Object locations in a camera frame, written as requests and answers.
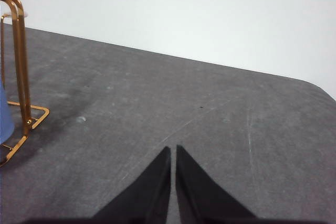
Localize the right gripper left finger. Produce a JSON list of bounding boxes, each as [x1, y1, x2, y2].
[[89, 146, 172, 224]]

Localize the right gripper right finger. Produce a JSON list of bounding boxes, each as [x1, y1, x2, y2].
[[175, 144, 260, 224]]

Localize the blue ribbed cup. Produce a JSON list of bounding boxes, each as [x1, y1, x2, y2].
[[0, 81, 15, 145]]

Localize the gold wire cup rack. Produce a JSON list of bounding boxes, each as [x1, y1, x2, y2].
[[0, 0, 50, 167]]

